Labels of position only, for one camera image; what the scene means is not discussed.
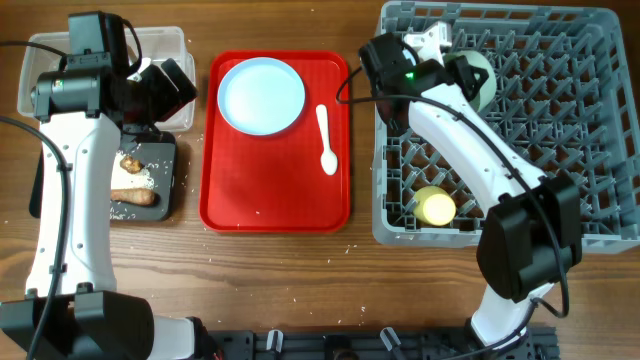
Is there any green bowl with rice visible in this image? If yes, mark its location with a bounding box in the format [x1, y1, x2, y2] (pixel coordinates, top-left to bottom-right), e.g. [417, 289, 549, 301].
[444, 50, 497, 112]

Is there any small brown food scrap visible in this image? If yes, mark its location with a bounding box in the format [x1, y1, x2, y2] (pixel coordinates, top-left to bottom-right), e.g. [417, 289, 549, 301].
[119, 155, 144, 174]

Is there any large light blue plate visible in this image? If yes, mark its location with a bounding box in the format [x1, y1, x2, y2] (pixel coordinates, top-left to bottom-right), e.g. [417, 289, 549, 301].
[217, 57, 306, 136]

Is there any rice pile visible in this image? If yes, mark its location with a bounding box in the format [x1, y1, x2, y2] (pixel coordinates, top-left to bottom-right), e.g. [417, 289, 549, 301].
[110, 148, 174, 221]

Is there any brown carrot-like food scrap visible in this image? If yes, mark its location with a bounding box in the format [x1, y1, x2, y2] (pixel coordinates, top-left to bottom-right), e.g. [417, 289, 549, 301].
[110, 188, 156, 207]

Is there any yellow plastic cup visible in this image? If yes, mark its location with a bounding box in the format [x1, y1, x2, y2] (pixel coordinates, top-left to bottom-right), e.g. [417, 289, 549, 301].
[413, 186, 456, 226]

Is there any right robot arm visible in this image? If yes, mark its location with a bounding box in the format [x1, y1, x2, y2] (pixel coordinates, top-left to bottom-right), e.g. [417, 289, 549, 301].
[358, 30, 582, 350]

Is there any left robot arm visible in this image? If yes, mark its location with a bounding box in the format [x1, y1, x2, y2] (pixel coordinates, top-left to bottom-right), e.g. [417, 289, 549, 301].
[1, 11, 215, 359]

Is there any black waste tray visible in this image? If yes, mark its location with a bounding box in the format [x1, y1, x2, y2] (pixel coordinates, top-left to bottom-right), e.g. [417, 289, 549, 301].
[28, 130, 178, 222]

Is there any grey dishwasher rack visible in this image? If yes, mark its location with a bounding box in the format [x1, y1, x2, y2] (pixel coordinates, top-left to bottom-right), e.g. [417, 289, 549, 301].
[372, 1, 639, 254]

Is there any clear plastic waste bin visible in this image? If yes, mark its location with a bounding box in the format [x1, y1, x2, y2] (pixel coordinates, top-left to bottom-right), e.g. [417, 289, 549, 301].
[17, 26, 196, 133]

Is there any white plastic spoon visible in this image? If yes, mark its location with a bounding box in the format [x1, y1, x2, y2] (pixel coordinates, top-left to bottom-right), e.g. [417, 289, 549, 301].
[315, 104, 338, 176]

